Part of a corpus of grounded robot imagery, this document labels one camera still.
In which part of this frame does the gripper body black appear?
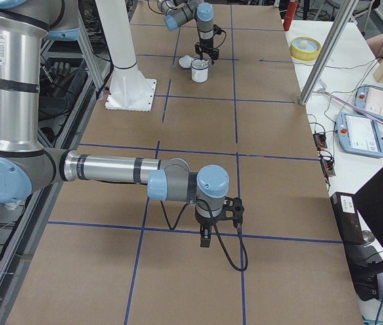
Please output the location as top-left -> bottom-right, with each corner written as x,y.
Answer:
195,43 -> 219,58
196,213 -> 214,234

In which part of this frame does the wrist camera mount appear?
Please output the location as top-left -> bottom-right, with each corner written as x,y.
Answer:
213,24 -> 226,36
219,196 -> 245,230

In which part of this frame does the red cylinder bottle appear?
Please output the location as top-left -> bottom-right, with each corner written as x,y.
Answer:
283,0 -> 298,31

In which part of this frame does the black computer box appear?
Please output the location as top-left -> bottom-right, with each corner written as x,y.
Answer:
330,192 -> 383,301

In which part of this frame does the yellow tape roll with dish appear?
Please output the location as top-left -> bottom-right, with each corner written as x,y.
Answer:
289,37 -> 321,62

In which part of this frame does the teach pendant near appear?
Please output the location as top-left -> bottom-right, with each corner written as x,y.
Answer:
336,112 -> 383,158

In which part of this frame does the teach pendant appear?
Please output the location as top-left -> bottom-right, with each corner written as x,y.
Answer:
355,85 -> 383,120
336,112 -> 383,158

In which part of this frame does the clear glass funnel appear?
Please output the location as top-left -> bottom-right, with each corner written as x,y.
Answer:
191,59 -> 208,69

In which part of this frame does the white enamel mug blue rim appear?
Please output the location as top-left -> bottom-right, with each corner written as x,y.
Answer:
191,63 -> 209,83

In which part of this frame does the white ceramic lid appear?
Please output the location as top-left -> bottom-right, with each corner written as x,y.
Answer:
178,56 -> 194,69

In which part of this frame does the teach pendant far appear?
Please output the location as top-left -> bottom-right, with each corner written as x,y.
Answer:
355,85 -> 383,120

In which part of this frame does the aluminium frame post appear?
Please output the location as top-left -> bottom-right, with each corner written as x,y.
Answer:
299,0 -> 359,106

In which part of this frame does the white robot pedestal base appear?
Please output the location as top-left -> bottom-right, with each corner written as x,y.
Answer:
96,0 -> 157,112

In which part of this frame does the orange usb hub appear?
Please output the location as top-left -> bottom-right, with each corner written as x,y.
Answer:
320,159 -> 336,177
313,133 -> 327,150

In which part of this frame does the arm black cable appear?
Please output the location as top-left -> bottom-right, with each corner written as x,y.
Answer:
159,198 -> 249,272

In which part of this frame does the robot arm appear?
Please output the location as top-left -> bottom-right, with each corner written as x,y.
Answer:
157,0 -> 224,64
0,1 -> 229,247

